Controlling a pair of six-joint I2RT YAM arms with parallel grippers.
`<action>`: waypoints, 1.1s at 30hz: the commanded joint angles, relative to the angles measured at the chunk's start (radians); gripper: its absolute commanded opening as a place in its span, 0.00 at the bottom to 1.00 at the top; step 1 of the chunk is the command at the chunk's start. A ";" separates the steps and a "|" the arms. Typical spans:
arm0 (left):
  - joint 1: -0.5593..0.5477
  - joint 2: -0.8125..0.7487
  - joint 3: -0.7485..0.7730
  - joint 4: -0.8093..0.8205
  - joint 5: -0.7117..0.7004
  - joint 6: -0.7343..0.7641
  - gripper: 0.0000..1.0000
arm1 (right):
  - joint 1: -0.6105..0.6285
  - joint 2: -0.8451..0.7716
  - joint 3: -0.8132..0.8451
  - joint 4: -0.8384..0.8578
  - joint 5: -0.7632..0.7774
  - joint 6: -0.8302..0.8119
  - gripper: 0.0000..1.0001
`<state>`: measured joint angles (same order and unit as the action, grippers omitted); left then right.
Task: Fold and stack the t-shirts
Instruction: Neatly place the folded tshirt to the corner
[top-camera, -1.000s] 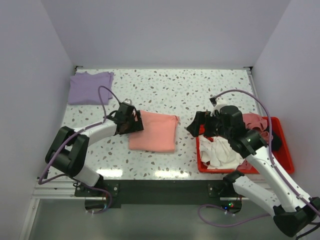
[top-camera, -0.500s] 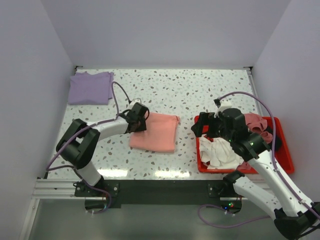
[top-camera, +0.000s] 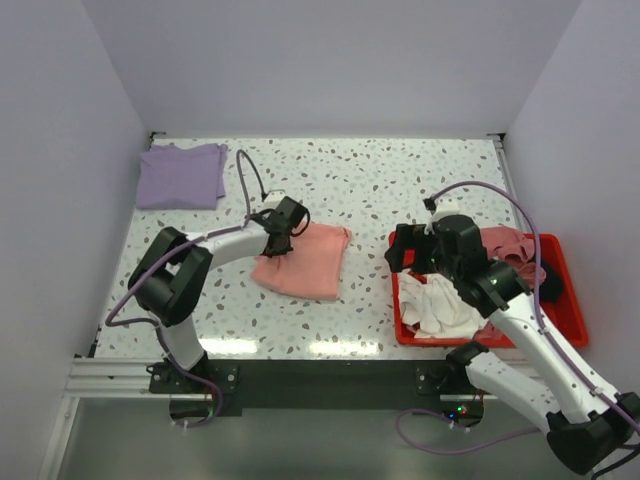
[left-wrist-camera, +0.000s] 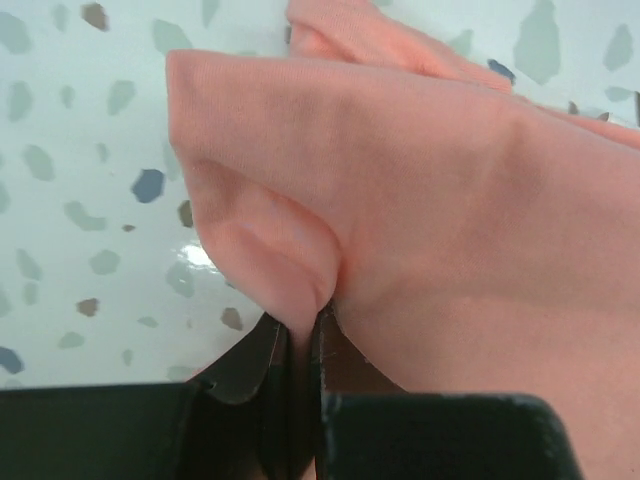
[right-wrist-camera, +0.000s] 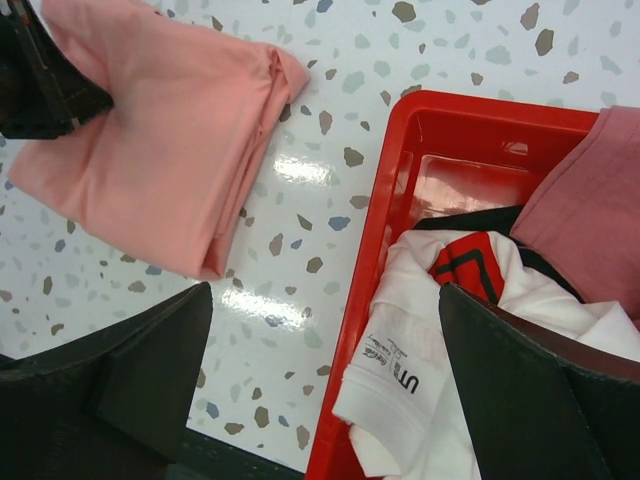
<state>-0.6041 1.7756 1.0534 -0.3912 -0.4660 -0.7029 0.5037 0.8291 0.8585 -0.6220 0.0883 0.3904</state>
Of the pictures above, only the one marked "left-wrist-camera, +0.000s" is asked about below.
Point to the salmon pink t shirt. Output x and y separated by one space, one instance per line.
468 239

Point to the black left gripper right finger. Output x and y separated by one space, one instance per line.
367 427

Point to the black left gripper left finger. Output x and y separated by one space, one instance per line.
227 422

